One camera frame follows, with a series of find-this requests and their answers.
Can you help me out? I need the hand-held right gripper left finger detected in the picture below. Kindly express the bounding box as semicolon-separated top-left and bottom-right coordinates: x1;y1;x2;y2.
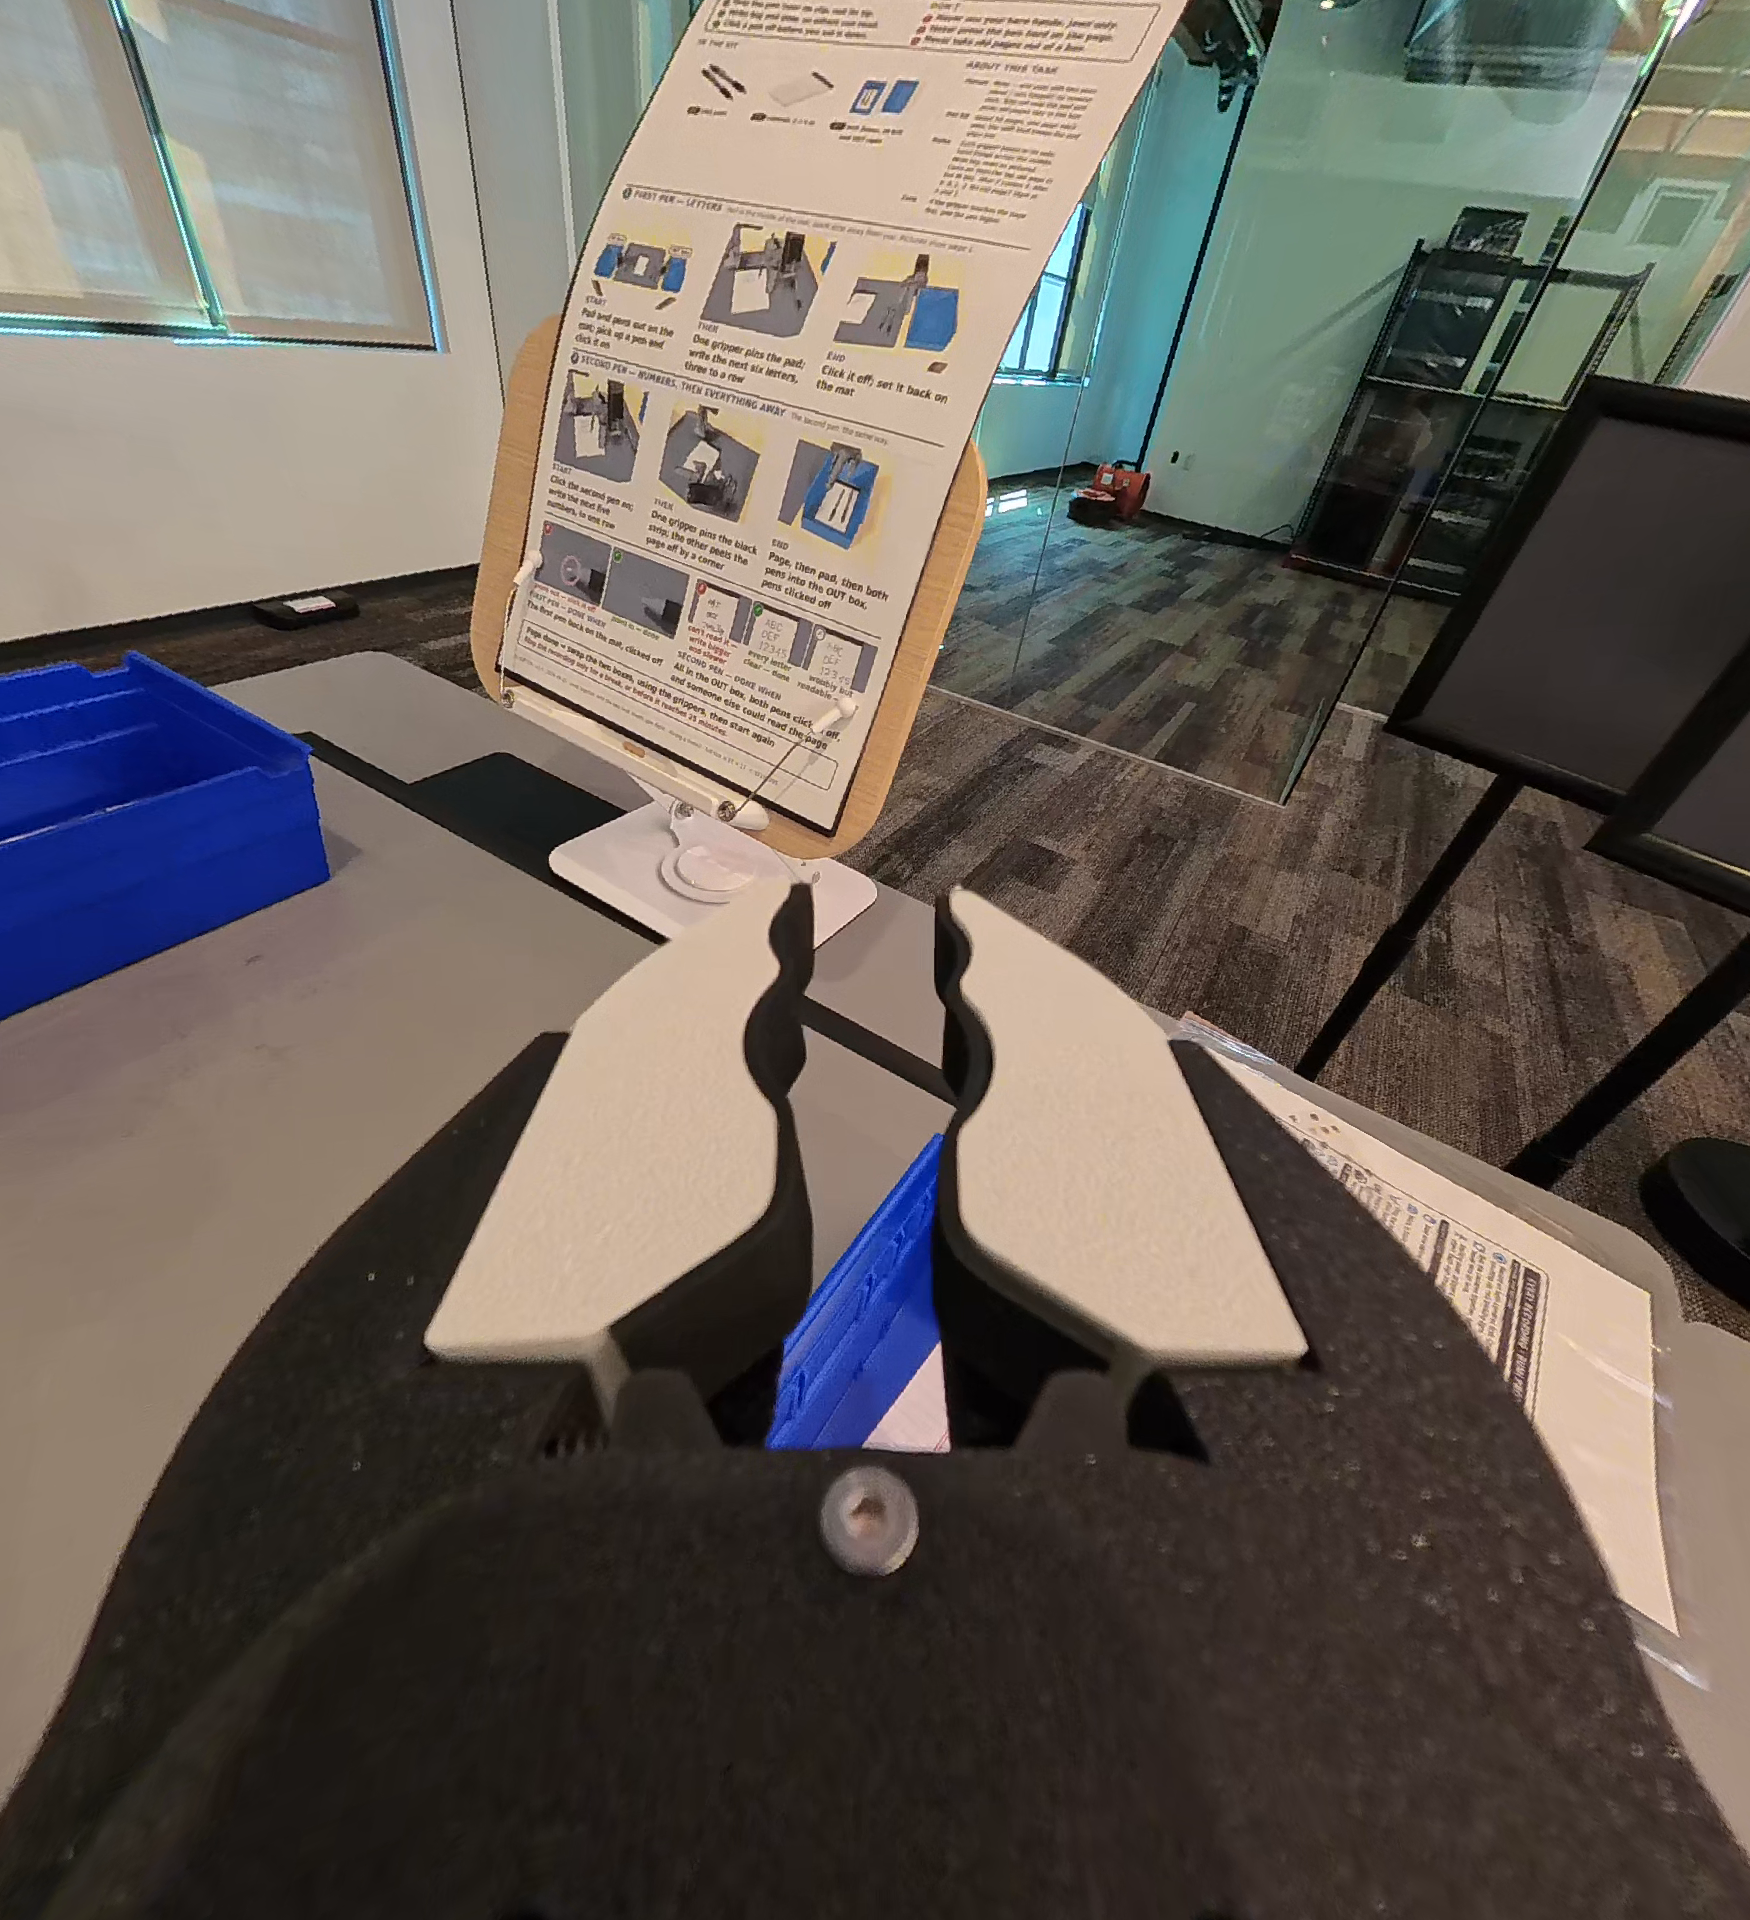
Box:
420;881;816;1421

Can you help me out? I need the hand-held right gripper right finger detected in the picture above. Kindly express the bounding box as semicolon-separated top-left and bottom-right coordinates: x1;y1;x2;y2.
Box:
935;885;1314;1421

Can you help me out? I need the blue plastic bin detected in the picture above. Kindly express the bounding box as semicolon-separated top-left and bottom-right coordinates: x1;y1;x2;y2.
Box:
763;1131;956;1455
0;650;332;1059

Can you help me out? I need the white printed paper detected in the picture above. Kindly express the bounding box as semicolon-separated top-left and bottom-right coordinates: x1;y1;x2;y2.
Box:
1170;1009;1705;1688

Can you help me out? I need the black round-base stand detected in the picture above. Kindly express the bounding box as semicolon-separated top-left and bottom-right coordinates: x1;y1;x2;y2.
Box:
1638;1138;1750;1347

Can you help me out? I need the black shelf cabinet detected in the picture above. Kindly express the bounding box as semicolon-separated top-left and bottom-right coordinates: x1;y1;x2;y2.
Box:
1285;211;1657;602

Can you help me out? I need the instruction board on white stand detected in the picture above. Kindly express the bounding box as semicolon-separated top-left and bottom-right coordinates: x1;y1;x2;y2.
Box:
470;0;1238;950

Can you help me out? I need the distant room window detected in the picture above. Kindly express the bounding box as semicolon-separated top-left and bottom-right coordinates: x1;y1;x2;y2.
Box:
996;240;1095;384

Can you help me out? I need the window with roller blind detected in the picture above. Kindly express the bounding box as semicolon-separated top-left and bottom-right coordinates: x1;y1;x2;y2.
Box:
0;0;446;355

